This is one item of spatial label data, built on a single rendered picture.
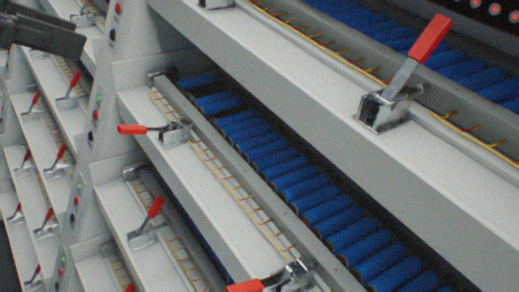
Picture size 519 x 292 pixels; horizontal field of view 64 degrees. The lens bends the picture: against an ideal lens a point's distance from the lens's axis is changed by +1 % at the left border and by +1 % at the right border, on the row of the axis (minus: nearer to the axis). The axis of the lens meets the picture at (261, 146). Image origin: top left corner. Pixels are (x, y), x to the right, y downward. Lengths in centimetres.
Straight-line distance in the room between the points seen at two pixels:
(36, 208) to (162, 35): 76
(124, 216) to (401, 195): 52
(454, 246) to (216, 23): 33
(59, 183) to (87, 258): 24
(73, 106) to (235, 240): 64
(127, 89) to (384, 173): 49
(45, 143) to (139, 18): 64
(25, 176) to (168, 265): 84
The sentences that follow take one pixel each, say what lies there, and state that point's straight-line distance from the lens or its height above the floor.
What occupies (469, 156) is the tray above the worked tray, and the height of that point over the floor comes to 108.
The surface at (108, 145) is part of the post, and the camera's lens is 76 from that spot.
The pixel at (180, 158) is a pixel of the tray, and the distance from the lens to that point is 56.
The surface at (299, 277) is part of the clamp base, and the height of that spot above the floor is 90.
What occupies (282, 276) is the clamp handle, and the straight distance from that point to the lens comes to 41.
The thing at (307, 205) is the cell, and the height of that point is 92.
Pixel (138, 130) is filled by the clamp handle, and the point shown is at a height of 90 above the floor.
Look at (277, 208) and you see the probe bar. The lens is 46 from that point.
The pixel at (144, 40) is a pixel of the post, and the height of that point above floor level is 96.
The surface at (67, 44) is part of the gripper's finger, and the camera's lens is 51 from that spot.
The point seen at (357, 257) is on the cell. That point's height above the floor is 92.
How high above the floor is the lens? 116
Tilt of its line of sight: 25 degrees down
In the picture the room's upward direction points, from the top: 23 degrees clockwise
